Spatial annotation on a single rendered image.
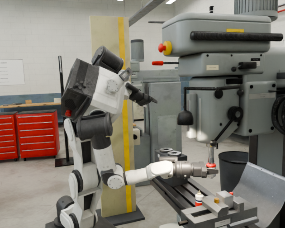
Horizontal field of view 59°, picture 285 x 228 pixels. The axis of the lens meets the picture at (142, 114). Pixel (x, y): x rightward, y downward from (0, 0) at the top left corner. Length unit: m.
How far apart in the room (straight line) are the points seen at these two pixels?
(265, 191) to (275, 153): 0.21
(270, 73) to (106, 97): 0.79
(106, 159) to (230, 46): 0.75
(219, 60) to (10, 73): 9.38
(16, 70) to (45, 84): 1.05
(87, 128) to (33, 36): 9.15
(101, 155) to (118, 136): 1.72
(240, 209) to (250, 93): 0.53
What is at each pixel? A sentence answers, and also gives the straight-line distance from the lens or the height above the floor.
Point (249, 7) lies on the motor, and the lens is 1.37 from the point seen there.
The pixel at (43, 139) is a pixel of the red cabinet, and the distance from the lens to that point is 5.67.
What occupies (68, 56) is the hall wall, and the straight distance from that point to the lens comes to 10.12.
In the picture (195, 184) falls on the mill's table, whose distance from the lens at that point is 1.72.
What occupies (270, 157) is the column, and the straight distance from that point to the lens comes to 1.57.
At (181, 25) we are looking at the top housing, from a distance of 1.10.
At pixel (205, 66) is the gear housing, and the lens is 1.12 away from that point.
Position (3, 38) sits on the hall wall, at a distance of 10.31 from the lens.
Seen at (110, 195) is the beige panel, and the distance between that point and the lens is 3.13.
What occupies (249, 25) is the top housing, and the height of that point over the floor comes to 1.84.
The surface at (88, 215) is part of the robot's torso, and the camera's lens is 1.83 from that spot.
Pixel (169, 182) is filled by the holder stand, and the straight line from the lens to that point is 1.69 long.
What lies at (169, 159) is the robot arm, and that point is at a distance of 1.34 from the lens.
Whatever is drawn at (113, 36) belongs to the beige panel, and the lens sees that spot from 2.89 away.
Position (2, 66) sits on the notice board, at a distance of 10.23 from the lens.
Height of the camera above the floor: 1.63
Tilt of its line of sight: 8 degrees down
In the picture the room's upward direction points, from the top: 2 degrees counter-clockwise
